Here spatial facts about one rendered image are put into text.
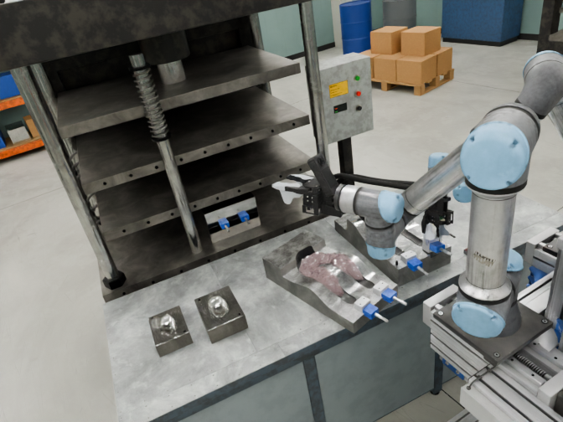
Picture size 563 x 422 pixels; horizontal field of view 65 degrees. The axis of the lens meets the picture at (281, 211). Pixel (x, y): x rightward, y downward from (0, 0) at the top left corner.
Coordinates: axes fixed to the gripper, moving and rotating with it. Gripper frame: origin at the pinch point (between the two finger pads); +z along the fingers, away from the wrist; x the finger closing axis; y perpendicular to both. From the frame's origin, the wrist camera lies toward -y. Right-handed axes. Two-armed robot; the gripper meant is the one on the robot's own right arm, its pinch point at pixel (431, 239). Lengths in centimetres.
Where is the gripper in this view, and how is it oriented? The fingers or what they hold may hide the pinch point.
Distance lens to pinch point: 187.2
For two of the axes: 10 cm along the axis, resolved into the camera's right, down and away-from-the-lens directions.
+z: 0.9, 9.3, 3.5
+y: 3.9, 2.9, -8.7
